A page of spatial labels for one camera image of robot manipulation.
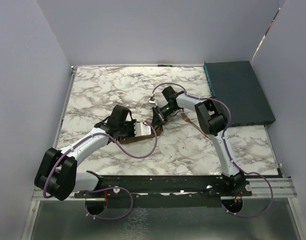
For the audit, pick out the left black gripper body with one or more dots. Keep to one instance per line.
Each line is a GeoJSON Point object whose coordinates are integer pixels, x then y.
{"type": "Point", "coordinates": [127, 129]}

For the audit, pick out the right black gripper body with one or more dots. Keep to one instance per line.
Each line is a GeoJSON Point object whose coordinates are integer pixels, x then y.
{"type": "Point", "coordinates": [167, 110]}

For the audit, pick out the brown cloth napkin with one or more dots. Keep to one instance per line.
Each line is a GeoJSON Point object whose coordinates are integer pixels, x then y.
{"type": "Point", "coordinates": [130, 140]}

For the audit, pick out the copper iridescent fork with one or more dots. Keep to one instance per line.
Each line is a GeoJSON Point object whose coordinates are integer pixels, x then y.
{"type": "Point", "coordinates": [187, 119]}

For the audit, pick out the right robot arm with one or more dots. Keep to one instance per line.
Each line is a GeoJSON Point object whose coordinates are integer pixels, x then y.
{"type": "Point", "coordinates": [214, 118]}

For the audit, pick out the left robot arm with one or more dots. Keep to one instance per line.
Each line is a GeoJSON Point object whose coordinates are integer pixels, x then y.
{"type": "Point", "coordinates": [57, 175]}

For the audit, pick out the green black marker pen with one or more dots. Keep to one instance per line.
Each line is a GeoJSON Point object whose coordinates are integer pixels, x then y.
{"type": "Point", "coordinates": [165, 65]}

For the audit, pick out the dark teal flat box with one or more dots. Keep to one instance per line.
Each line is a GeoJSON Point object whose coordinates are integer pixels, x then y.
{"type": "Point", "coordinates": [236, 85]}

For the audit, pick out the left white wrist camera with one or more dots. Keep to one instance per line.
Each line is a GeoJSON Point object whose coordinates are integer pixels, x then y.
{"type": "Point", "coordinates": [141, 129]}

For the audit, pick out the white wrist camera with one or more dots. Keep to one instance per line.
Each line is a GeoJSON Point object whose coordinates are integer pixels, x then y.
{"type": "Point", "coordinates": [154, 102]}
{"type": "Point", "coordinates": [141, 129]}

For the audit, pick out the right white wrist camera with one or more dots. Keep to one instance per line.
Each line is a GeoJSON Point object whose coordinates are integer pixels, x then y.
{"type": "Point", "coordinates": [154, 102]}

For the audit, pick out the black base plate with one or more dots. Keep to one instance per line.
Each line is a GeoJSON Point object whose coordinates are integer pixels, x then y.
{"type": "Point", "coordinates": [106, 183]}

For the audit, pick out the aluminium rail frame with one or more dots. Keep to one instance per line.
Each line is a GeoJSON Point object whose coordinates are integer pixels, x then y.
{"type": "Point", "coordinates": [268, 190]}

